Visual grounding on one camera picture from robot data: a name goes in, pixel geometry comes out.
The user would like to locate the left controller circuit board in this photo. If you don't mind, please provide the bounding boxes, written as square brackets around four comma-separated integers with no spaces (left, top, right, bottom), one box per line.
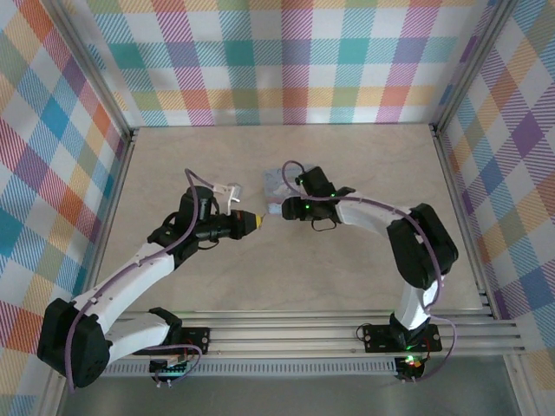
[149,355,193,377]

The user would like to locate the controller circuit board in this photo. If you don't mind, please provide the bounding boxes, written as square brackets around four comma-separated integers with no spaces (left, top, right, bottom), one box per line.
[149,355,193,377]
[396,354,425,374]

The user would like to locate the grey metal floor plate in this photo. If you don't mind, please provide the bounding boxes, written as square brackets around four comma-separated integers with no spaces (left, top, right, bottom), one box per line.
[55,374,521,416]

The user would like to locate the right controller circuit board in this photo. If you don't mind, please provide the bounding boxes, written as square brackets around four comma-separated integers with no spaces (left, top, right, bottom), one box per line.
[396,354,425,374]

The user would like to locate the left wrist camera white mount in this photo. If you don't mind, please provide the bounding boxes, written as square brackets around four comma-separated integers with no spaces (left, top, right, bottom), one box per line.
[212,181,244,205]

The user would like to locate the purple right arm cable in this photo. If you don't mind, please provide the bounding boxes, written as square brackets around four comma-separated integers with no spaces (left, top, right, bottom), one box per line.
[281,159,460,385]

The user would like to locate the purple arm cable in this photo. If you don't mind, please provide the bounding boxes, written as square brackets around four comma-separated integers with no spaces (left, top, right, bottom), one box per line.
[64,167,218,393]
[281,159,460,385]

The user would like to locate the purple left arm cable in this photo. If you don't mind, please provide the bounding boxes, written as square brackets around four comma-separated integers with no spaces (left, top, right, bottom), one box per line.
[64,167,218,393]

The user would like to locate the aluminium frame side rail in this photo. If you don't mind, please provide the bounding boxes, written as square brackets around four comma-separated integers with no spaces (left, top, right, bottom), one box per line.
[428,123,500,317]
[41,127,140,416]

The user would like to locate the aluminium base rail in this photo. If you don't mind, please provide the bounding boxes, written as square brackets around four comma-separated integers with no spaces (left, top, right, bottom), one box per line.
[108,309,528,359]

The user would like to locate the grey slotted cable duct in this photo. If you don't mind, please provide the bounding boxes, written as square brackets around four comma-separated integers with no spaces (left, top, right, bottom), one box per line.
[101,357,400,378]

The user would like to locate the aluminium frame post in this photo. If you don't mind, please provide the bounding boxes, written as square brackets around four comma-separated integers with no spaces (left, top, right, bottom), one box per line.
[41,0,139,144]
[431,0,519,131]

